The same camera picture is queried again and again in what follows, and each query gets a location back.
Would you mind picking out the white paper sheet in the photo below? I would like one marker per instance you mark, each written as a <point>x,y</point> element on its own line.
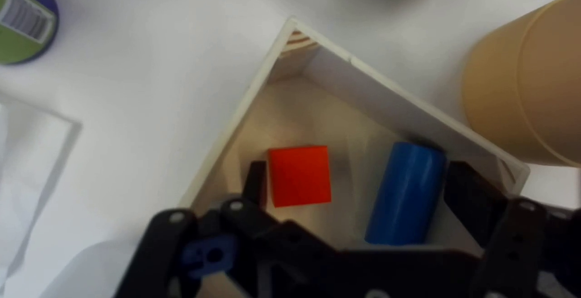
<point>27,184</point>

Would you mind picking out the white wooden box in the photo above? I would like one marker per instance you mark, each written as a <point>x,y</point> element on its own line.
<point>345,121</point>

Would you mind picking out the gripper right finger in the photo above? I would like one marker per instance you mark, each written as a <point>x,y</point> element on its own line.
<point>494,216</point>

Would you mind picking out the green and blue can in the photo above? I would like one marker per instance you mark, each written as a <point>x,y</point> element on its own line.
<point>22,17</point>

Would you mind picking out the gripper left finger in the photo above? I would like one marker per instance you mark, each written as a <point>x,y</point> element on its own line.
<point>245,225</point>

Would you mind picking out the tan cylindrical container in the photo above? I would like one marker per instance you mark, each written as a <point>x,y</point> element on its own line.
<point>526,85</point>

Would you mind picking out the orange cube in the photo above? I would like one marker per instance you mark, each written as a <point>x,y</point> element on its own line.
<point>300,175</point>

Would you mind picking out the blue cylinder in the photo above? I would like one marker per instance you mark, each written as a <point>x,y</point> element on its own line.
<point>406,193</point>

